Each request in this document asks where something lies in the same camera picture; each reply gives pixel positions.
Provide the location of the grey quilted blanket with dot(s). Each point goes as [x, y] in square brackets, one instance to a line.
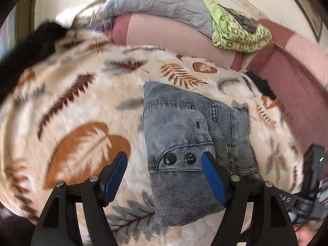
[158, 2]

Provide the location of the pink sofa backrest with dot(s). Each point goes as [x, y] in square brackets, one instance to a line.
[299, 76]

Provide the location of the black cloth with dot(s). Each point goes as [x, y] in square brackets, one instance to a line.
[262, 85]

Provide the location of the purple patterned cloth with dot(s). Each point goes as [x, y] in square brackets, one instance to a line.
[102, 27]

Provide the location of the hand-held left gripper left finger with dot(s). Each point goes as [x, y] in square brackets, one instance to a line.
[116, 174]

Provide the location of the green patterned folded blanket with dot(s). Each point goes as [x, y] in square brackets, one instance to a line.
[230, 35]

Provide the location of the grey denim garment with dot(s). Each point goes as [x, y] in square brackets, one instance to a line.
[184, 123]

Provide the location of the cream leaf-print blanket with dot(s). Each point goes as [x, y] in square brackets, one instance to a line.
[76, 102]

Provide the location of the pink bolster cushion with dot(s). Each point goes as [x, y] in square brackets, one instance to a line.
[166, 38]

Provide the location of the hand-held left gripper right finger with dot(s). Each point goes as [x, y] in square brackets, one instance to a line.
[211, 176]

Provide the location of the white cloth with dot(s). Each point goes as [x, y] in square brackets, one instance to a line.
[76, 15]

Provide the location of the dark fuzzy cloth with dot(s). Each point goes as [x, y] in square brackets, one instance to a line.
[30, 46]

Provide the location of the dark grey small cloth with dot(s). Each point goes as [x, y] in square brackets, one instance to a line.
[242, 20]

